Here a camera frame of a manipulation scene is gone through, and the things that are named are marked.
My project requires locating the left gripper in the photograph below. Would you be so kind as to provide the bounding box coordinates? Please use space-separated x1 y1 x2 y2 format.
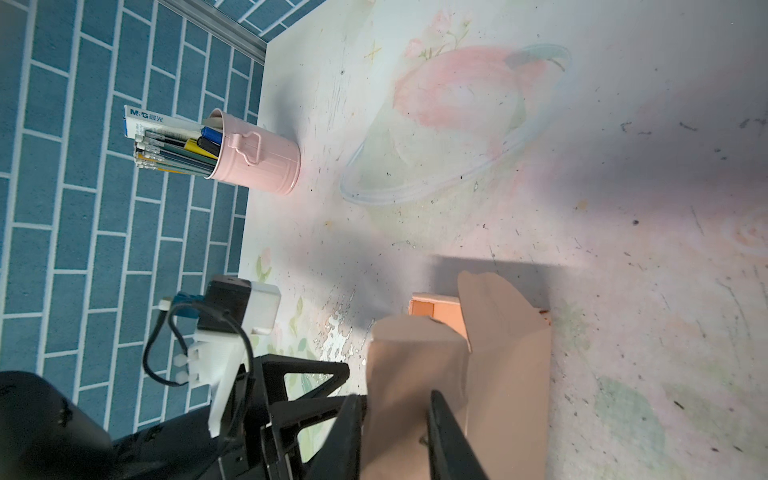
215 354 350 479

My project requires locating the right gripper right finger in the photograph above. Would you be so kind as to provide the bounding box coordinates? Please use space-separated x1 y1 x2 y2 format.
427 390 488 480

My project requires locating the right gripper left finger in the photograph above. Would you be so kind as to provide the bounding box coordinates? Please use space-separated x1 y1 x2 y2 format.
305 395 367 480

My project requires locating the pink paper box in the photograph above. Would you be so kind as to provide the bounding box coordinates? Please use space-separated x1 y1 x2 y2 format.
361 272 552 479

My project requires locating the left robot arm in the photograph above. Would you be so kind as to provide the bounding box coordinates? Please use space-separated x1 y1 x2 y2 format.
1 354 367 479

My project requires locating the pink pen cup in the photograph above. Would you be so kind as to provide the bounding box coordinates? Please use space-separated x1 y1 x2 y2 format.
208 109 301 195

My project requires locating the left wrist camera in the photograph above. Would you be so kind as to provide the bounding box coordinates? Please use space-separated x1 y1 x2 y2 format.
143 275 281 438

